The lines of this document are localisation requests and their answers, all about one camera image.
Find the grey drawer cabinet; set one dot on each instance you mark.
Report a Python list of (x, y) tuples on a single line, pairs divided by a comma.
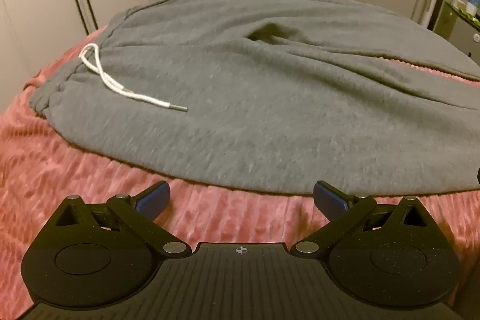
[(457, 31)]

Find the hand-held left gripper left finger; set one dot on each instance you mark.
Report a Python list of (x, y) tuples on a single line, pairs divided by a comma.
[(155, 197)]

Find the green items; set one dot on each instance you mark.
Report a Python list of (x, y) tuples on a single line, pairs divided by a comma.
[(470, 16)]

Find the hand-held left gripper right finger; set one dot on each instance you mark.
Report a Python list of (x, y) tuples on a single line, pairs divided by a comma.
[(329, 198)]

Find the grey sweat pants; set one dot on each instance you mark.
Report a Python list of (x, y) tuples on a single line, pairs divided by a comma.
[(262, 98)]

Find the pink ribbed blanket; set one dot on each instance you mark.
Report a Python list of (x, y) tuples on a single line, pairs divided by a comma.
[(75, 177)]

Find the blue and white box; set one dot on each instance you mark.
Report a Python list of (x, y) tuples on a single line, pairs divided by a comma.
[(473, 4)]

